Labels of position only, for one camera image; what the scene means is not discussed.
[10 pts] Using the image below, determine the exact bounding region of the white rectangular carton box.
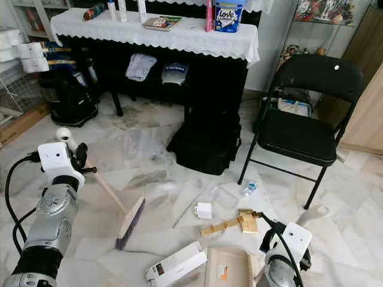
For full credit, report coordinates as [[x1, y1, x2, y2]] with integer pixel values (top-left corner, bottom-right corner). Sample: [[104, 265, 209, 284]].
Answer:
[[145, 242, 208, 286]]

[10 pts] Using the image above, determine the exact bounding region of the black piano bench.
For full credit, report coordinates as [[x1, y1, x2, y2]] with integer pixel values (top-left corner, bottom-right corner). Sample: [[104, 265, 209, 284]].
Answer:
[[107, 75, 201, 117]]

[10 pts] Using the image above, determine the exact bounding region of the black vacuum cleaner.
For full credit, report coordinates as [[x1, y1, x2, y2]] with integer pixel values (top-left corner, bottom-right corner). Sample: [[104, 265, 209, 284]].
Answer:
[[38, 69, 98, 127]]

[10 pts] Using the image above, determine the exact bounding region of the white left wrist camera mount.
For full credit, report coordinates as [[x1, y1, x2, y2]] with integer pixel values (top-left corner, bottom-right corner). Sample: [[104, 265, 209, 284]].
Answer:
[[38, 142, 86, 191]]

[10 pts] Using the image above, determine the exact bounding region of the black folding chair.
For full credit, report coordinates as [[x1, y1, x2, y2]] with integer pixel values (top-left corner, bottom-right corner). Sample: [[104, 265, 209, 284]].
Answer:
[[238, 54, 366, 210]]

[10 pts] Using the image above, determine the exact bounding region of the white blue-trimmed bag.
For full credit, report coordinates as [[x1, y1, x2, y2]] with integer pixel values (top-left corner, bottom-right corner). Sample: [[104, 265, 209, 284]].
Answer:
[[278, 97, 313, 117]]

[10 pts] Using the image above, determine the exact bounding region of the light wooden cabinet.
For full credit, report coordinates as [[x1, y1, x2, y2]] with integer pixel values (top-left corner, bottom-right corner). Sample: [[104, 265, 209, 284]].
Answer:
[[338, 63, 383, 156]]

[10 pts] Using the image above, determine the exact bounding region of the white toilet roll pack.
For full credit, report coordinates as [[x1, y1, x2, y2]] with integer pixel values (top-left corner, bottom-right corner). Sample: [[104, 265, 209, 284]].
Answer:
[[17, 42, 50, 74]]

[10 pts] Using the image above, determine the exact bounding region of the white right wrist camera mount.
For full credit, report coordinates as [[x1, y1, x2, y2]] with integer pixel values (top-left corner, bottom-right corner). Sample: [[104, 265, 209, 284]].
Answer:
[[266, 222, 313, 270]]

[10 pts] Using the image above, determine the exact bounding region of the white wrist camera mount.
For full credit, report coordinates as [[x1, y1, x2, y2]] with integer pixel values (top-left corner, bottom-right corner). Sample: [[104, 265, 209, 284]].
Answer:
[[38, 142, 86, 191], [266, 222, 313, 270]]

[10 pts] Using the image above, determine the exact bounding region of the white bookshelf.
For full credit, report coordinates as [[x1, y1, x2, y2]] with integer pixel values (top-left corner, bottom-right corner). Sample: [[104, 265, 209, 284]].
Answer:
[[6, 0, 63, 42]]

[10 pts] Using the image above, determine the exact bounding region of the black upright piano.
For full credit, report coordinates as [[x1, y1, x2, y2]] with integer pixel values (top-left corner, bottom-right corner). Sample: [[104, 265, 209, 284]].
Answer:
[[54, 0, 263, 129]]

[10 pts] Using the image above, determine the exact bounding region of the blue gold printed pack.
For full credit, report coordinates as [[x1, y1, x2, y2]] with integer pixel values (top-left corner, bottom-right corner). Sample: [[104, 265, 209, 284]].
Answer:
[[43, 42, 81, 69]]

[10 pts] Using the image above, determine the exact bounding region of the beige long-handled dustpan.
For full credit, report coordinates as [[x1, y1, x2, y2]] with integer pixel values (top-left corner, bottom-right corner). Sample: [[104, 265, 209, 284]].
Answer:
[[205, 205, 332, 287]]

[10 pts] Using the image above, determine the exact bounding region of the colourful book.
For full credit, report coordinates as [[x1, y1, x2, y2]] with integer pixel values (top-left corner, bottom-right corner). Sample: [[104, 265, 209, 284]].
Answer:
[[142, 15, 183, 31]]

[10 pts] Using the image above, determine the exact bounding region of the glass display cabinet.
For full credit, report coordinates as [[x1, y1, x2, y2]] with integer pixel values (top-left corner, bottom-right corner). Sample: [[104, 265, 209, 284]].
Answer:
[[275, 0, 383, 108]]

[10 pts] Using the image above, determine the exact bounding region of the small white box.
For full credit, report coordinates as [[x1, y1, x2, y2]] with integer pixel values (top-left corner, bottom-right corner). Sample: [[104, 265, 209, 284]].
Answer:
[[194, 202, 213, 219]]

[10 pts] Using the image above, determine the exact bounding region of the folded patterned umbrella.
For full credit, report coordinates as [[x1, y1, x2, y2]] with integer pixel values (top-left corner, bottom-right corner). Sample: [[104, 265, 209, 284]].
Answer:
[[83, 3, 107, 22]]

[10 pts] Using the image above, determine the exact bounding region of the black fabric bag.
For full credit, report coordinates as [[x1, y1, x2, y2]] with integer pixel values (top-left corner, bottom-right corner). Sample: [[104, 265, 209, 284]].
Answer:
[[166, 108, 243, 176]]

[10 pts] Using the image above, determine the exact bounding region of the gold and wooden piece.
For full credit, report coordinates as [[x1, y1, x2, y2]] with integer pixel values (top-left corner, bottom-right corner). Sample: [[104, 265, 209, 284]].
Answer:
[[200, 209, 263, 236]]

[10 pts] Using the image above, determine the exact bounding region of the small clear plastic bottle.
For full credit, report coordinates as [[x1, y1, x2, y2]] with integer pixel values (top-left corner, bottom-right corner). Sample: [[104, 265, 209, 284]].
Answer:
[[242, 182, 258, 198]]

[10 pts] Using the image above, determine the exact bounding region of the white lace cloth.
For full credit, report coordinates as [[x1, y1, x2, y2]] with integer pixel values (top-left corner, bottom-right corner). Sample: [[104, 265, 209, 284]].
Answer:
[[105, 0, 276, 14], [50, 7, 261, 65]]

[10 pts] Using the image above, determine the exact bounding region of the blue Love tissue pack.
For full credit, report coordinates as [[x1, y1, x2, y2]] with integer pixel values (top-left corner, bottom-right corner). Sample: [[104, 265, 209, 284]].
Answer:
[[214, 0, 247, 33]]

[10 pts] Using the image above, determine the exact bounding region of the pink bottle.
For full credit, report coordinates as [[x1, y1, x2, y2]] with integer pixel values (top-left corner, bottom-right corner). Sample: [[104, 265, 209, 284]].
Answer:
[[205, 0, 215, 32]]

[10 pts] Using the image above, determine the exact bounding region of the brown wooden plank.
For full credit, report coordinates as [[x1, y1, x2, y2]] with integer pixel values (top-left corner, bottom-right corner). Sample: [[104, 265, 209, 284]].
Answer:
[[0, 103, 51, 147]]

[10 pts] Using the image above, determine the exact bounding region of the white wire cage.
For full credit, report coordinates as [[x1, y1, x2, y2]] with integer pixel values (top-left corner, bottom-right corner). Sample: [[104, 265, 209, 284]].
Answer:
[[0, 60, 39, 117]]

